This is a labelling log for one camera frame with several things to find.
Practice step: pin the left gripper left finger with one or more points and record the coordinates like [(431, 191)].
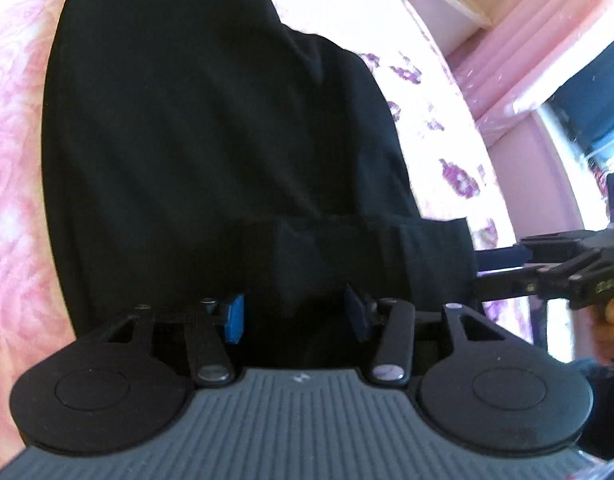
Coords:
[(211, 328)]

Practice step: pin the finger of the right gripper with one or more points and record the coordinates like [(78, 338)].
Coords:
[(541, 281), (545, 248)]

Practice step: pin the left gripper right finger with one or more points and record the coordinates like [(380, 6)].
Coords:
[(386, 328)]

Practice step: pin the black trousers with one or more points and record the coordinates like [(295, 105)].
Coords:
[(198, 149)]

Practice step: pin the person's right hand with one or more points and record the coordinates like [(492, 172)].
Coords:
[(602, 332)]

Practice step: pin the pink curtain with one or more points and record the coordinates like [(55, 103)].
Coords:
[(507, 72)]

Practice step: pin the pink floral blanket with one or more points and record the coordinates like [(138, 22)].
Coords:
[(450, 170)]

